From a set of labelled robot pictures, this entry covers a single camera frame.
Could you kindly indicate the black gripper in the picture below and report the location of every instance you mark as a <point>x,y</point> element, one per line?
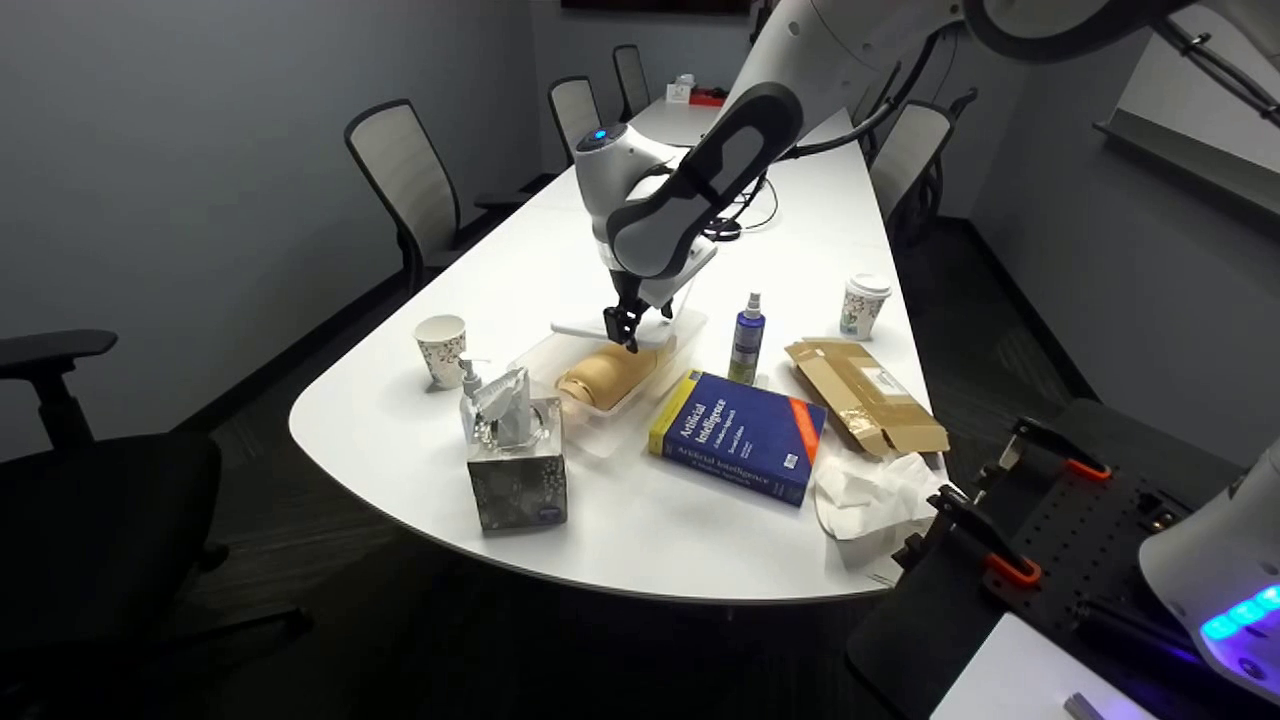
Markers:
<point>629,303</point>

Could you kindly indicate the blue bottle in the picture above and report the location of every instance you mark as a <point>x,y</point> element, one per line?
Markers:
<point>744,340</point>

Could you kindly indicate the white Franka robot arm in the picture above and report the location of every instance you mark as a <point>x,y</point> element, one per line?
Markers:
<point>826,42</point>

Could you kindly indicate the clear plastic storage bin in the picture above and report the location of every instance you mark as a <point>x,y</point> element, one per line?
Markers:
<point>540,369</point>

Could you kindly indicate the small open paper cup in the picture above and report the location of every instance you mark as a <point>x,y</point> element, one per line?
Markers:
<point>440,352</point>

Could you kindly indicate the open brown cardboard box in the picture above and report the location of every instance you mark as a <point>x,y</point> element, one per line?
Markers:
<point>866,396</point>

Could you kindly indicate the blue book with orange stripe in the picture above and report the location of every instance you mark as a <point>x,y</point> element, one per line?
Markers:
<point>735,439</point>

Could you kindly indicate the grey tissue box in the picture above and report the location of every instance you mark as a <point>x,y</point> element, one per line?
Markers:
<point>517,483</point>

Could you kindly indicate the mesh back office chair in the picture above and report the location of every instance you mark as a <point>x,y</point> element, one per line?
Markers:
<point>629,75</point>
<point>912,153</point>
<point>577,114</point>

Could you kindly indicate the lidded paper coffee cup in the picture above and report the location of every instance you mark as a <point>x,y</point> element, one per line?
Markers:
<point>861,308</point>

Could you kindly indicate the mesh office chair with armrest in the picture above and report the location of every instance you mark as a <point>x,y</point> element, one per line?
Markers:
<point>405,175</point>

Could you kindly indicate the crumpled white tissue paper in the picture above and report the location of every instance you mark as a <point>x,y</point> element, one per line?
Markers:
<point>874,514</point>

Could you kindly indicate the red and black equipment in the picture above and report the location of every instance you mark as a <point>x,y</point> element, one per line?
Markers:
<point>1107,532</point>

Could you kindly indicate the white paper sheet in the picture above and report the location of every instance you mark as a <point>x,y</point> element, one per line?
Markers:
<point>1027,682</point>

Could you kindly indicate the black office chair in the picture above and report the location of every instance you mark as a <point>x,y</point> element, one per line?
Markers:
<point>107,532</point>

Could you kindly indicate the wall whiteboard with tray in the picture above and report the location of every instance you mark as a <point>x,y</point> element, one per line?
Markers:
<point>1194,121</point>

